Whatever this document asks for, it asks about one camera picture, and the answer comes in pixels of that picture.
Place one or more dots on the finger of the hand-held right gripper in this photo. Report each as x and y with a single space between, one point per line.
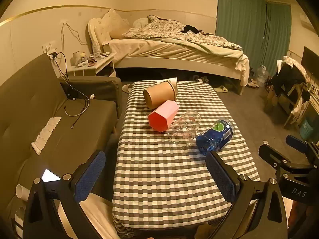
270 154
296 143

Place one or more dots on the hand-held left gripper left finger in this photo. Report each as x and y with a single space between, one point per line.
91 176

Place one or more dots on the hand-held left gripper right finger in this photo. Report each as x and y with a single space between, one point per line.
220 179

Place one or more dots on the blue plastic cup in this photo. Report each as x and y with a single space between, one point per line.
215 138

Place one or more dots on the clear glass cup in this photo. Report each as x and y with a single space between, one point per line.
185 129

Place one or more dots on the pink hexagonal cup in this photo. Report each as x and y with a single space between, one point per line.
163 115

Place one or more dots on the brown paper cup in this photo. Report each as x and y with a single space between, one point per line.
159 94

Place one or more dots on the white paper cup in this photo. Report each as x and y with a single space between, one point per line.
172 81

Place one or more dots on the teal basket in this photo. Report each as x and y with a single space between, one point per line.
306 129

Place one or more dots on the wooden chair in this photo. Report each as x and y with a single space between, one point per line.
294 104

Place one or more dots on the checkered tablecloth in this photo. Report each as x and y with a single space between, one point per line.
162 179

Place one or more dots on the black jacket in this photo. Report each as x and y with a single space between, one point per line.
289 78

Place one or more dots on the large water jug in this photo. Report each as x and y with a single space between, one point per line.
263 73

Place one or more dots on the green slipper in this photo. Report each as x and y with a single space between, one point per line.
220 89

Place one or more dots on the television screen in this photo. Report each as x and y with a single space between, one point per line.
310 59

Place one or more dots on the grey slipper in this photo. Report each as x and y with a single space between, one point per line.
127 88

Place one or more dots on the dark green sofa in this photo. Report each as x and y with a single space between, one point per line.
25 104

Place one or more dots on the white nightstand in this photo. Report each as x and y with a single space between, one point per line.
102 64

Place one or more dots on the white air conditioner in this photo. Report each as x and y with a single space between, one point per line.
306 21

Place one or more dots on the clear water bottle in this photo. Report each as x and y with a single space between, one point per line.
96 48

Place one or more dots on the green curtain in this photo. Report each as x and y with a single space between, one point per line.
244 22

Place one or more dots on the white bed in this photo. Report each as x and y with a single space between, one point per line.
174 54

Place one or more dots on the black garment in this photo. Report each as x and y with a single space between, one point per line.
190 28

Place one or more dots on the cream pillow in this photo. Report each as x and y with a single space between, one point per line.
114 23

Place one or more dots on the floral quilt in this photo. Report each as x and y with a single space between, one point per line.
169 31

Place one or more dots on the wall power socket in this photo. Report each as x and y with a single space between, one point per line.
48 48

